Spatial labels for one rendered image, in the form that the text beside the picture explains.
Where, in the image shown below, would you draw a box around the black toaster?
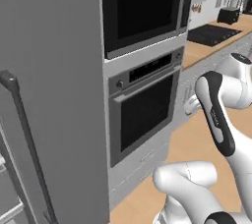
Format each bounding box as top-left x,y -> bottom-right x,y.
217,6 -> 241,26

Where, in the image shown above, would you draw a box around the steel built-in oven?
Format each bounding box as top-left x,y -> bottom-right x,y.
107,46 -> 185,169

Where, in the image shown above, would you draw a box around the black countertop appliance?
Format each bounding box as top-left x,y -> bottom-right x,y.
242,0 -> 252,16

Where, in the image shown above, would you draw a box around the steel oven door handle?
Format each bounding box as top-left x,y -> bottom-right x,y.
112,65 -> 183,104

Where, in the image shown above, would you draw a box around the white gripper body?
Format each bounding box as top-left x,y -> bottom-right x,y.
183,94 -> 203,117

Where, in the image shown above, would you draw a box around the grey fridge door rack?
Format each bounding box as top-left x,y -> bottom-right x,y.
0,120 -> 35,224

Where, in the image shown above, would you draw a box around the grey drawer under oven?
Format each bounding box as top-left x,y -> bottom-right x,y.
107,132 -> 172,210

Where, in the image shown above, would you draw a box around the grey lower cupboard run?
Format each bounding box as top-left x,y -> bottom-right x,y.
175,32 -> 252,118

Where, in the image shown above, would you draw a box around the dark fridge door handle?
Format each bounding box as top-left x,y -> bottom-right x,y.
0,69 -> 59,224

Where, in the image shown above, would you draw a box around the black hob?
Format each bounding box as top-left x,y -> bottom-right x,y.
187,24 -> 243,47

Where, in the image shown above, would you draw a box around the grey fridge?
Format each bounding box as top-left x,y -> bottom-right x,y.
0,0 -> 111,224

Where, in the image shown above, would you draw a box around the black built-in microwave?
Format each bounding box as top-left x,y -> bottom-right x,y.
100,0 -> 197,61

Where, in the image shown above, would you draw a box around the silver wire stand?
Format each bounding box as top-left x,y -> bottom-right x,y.
226,0 -> 244,10

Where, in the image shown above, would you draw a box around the hanging kitchen tools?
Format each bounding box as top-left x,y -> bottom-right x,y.
191,2 -> 203,15

